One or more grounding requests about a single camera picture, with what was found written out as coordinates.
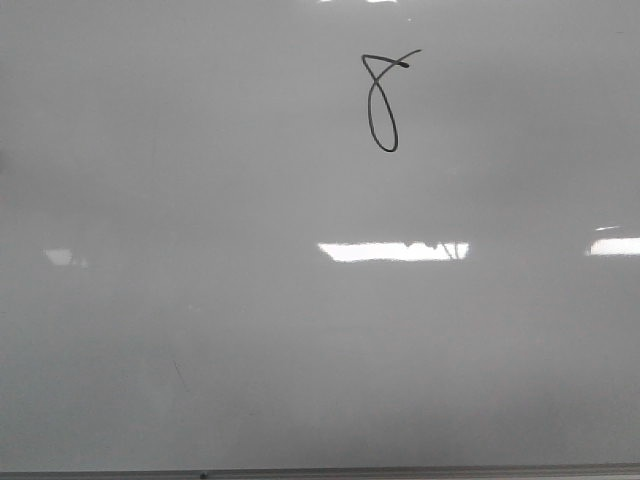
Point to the white whiteboard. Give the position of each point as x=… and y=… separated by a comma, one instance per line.
x=306, y=234

